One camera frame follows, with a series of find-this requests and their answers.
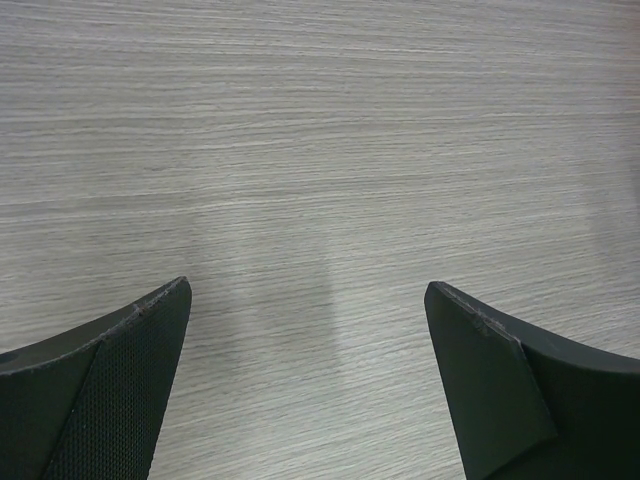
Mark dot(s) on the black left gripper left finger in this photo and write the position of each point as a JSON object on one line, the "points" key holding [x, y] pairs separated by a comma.
{"points": [[89, 402]]}

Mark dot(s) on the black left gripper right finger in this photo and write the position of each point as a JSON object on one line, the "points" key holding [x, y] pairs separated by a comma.
{"points": [[526, 403]]}

